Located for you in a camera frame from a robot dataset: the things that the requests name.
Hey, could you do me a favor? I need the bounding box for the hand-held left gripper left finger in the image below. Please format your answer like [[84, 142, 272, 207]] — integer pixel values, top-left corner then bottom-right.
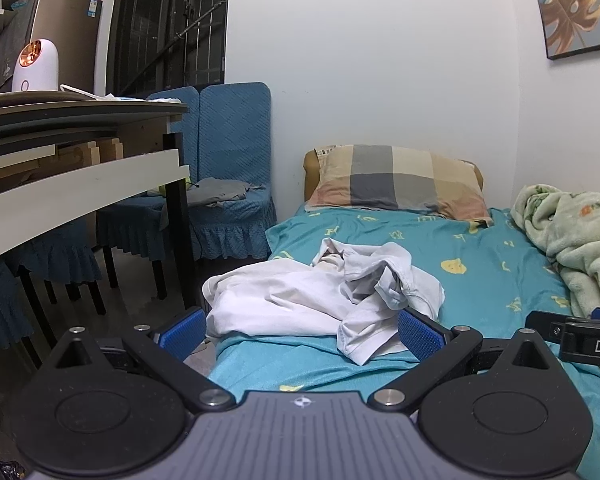
[[42, 306, 236, 413]]

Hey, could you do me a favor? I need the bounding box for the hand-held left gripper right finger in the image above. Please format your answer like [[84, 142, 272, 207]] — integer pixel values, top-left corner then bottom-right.
[[370, 307, 563, 413]]

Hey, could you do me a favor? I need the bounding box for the white shirt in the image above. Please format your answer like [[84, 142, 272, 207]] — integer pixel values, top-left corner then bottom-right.
[[201, 239, 447, 367]]

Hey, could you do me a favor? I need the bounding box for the teal printed bed sheet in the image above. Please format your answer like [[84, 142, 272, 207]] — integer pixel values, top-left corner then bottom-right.
[[207, 205, 600, 480]]

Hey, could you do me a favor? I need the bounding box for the light green printed blanket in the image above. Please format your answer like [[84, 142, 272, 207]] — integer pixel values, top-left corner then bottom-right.
[[510, 184, 600, 321]]

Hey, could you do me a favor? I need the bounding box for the grey cloth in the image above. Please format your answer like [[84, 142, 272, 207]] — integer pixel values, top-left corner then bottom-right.
[[186, 177, 267, 209]]

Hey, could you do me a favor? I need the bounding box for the blue covered chair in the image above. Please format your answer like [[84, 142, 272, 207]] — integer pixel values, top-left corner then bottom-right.
[[5, 217, 106, 317], [187, 81, 279, 262], [0, 260, 43, 368], [96, 86, 202, 293]]

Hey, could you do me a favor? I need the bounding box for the plaid pillow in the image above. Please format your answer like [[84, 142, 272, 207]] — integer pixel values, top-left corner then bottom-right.
[[305, 144, 495, 227]]

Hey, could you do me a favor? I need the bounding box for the dining table with black legs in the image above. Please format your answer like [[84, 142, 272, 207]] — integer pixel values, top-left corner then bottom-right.
[[0, 89, 202, 436]]

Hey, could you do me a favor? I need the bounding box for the brown cushion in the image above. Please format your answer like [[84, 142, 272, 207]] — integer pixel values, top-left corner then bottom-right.
[[302, 149, 485, 202]]

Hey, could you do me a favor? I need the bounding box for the black plastic bag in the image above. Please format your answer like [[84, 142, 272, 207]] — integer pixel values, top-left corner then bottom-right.
[[0, 455, 27, 480]]

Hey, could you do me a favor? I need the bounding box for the white paper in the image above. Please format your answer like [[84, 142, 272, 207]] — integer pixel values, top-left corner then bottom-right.
[[59, 84, 109, 101]]

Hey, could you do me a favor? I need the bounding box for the white humidifier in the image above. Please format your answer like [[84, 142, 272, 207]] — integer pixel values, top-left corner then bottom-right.
[[11, 40, 60, 93]]

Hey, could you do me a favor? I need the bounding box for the dark window with grille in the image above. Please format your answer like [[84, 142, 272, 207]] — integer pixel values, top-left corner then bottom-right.
[[105, 0, 232, 99]]

